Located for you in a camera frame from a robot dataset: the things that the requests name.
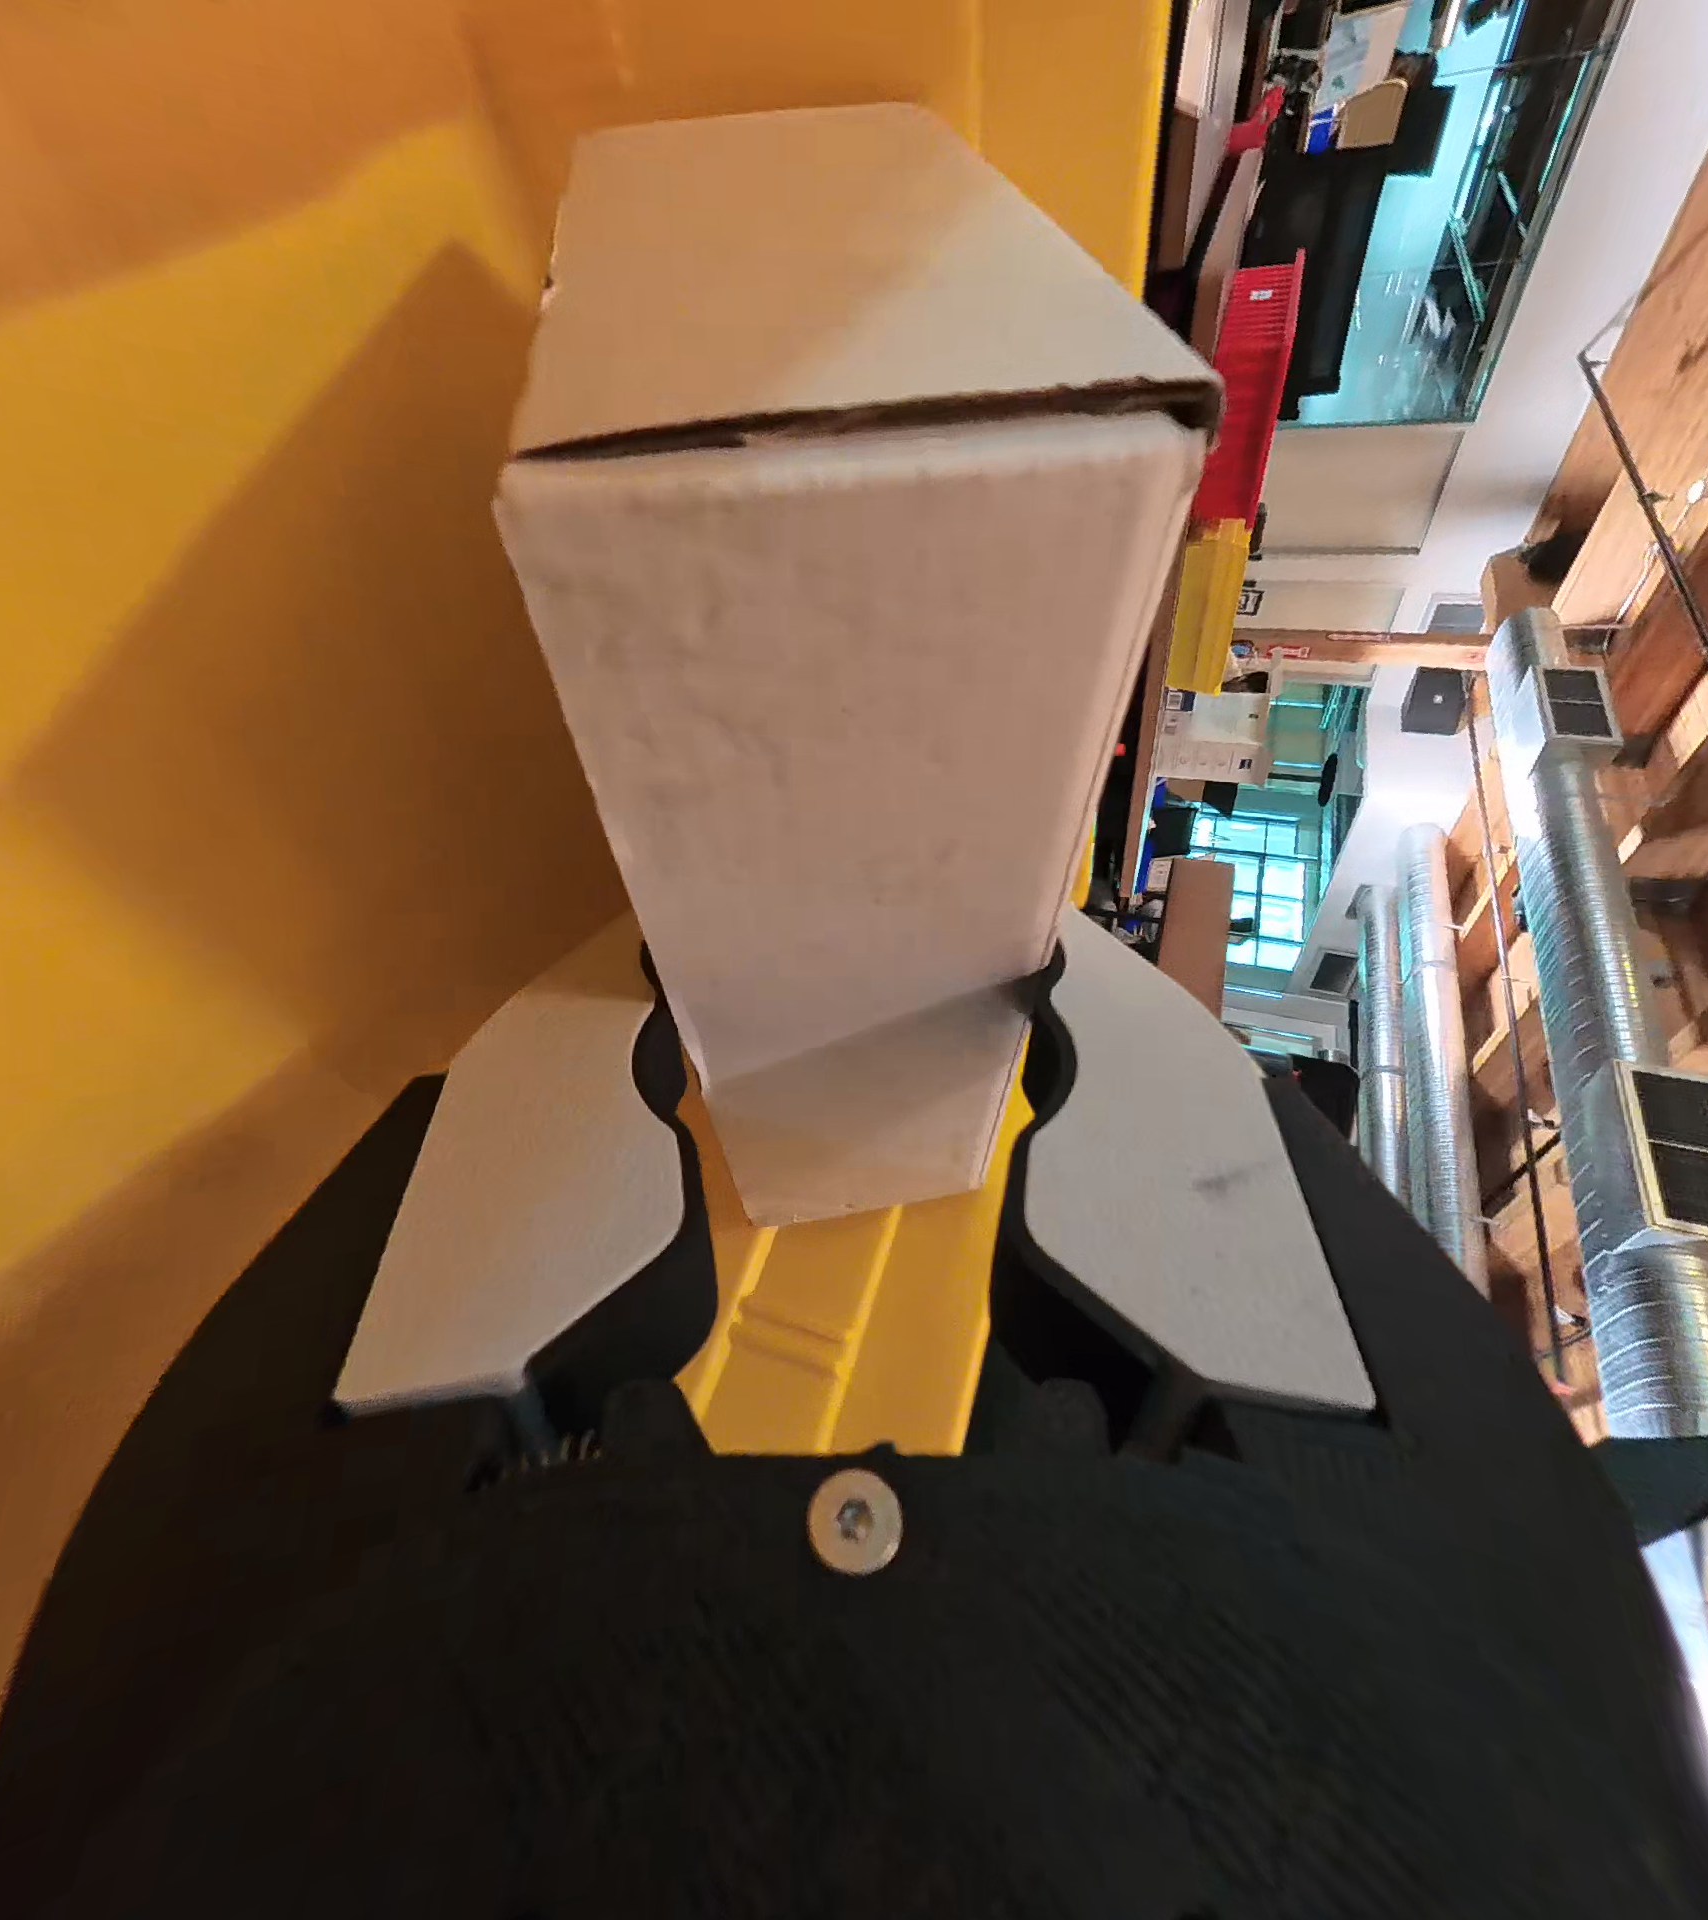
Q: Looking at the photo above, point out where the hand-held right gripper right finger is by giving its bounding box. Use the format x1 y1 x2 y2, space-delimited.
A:
986 905 1382 1464

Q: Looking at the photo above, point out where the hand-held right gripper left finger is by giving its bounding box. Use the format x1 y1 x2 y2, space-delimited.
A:
330 943 725 1481

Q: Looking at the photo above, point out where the white cardboard mailer box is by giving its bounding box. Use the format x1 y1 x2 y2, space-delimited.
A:
490 98 1232 1232

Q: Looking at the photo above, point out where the yellow plastic bin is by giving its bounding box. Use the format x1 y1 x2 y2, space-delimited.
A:
0 0 1174 1920

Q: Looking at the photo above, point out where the white carton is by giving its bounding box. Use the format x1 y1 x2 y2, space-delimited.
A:
1160 691 1281 792

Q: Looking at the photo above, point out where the rectangular air vent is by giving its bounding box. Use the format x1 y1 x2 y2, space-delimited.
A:
1608 1062 1708 1259

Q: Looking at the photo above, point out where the stack of yellow bins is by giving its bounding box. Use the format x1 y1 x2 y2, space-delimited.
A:
1168 516 1256 703

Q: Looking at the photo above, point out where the red plastic bin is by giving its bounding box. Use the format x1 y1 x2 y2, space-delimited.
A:
1189 247 1317 530

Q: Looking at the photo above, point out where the silver ventilation duct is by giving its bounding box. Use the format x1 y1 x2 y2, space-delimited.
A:
1352 822 1493 1297
1480 605 1708 1447

